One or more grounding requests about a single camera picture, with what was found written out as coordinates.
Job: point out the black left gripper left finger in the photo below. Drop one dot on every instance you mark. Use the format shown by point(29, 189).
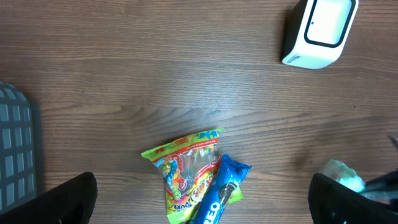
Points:
point(71, 202)

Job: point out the blue Oreo cookie packet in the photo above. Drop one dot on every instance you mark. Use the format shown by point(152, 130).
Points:
point(230, 175)

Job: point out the grey plastic shopping basket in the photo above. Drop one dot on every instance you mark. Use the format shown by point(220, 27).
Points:
point(21, 178)

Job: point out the light teal snack packet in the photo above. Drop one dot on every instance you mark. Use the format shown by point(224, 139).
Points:
point(344, 175)

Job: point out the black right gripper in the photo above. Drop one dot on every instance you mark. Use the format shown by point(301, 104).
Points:
point(383, 188)

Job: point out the green Haribo gummy bag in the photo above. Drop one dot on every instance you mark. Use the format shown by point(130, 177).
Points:
point(189, 166)

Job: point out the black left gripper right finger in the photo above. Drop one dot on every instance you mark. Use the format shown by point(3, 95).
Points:
point(331, 202)

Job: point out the white barcode scanner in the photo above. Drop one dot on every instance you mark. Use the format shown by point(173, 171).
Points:
point(317, 31)

